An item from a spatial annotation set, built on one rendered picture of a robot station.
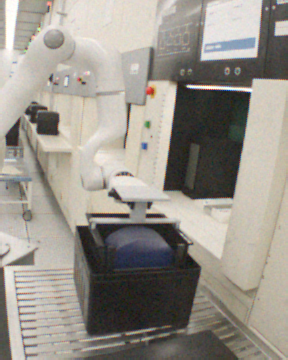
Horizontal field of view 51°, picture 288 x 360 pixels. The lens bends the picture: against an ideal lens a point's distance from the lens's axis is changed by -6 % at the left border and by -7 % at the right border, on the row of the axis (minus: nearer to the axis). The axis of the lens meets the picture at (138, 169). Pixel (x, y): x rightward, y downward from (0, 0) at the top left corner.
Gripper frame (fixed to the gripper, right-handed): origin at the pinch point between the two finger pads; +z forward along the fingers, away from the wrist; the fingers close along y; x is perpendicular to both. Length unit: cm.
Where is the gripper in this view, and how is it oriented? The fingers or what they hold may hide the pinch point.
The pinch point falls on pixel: (139, 201)
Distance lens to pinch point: 81.2
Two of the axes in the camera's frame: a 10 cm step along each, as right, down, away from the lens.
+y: -9.5, -0.5, -3.1
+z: 2.9, 2.4, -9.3
